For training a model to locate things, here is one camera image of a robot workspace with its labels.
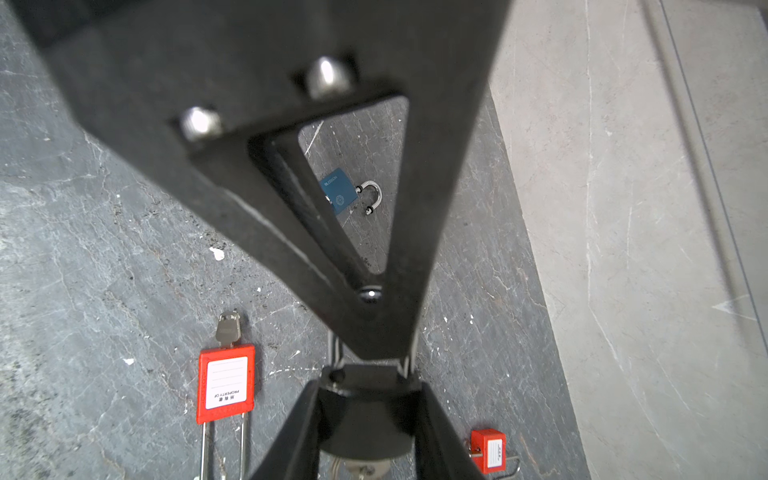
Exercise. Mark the red padlock long shackle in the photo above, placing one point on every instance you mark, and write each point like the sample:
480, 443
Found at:
226, 386

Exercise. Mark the blue padlock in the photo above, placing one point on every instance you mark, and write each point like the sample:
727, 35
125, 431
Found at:
341, 193

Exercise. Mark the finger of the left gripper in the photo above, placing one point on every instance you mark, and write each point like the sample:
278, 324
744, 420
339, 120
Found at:
207, 99
437, 55

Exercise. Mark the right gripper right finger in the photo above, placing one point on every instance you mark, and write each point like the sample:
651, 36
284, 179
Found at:
439, 452

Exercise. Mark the black padlock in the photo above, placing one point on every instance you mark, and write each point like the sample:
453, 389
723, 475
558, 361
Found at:
367, 411

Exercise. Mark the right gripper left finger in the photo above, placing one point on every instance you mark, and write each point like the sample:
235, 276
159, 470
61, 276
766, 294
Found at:
294, 455

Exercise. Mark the silver key with ring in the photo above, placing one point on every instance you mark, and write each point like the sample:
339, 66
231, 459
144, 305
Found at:
358, 469

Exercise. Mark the red padlock near left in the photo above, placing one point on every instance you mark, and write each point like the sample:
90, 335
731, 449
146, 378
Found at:
492, 454

